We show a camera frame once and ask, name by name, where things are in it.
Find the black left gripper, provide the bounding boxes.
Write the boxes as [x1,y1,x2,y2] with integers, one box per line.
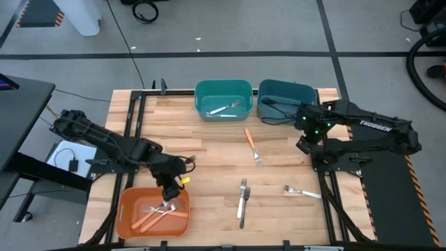
[151,155,187,202]

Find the orange-handled metal fork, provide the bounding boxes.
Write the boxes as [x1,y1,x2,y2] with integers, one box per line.
[139,201,182,234]
[141,205,190,218]
[243,128,265,167]
[130,200,171,230]

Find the orange plastic bin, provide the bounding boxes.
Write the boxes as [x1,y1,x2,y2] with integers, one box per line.
[115,186,192,240]

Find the black utensil in teal bin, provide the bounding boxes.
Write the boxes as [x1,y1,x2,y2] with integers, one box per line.
[260,98,298,126]

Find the dark blue plastic bin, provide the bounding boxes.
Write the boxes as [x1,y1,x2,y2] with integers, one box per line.
[256,78,318,126]

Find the all-metal silver fork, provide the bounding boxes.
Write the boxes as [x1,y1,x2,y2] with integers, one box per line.
[239,186,252,230]

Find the white paper sheet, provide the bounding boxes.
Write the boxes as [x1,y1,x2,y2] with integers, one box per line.
[46,139,98,178]

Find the large hazard-striped black mat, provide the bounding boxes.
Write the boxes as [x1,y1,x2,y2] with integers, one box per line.
[347,124,442,247]

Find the teal plastic bin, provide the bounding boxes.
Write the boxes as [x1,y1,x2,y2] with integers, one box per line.
[194,79,254,123]

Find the black round foot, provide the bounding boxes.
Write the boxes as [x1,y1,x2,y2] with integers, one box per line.
[426,64,446,79]

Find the black desk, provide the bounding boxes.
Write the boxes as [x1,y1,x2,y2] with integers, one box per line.
[0,75,92,224]

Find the black equipment boxes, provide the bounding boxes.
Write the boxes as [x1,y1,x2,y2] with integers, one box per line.
[408,0,446,48]

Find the screen on desk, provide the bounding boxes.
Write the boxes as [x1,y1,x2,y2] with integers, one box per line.
[0,73,20,91]

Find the white machine base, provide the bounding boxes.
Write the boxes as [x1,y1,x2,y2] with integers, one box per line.
[52,0,102,37]

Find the small hazard-striped black mat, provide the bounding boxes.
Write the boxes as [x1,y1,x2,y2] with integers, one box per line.
[15,0,66,29]

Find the black left wrist camera cable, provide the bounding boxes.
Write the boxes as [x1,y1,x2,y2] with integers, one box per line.
[183,155,197,174]

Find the black aluminium table frame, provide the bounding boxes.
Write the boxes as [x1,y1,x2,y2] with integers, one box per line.
[80,78,376,251]

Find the thick black hose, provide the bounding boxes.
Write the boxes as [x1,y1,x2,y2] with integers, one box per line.
[406,33,446,112]

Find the long black floor cable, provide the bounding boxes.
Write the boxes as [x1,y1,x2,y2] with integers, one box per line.
[104,0,146,90]

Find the coiled black cable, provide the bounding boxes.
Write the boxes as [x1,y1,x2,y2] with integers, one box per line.
[131,0,160,25]

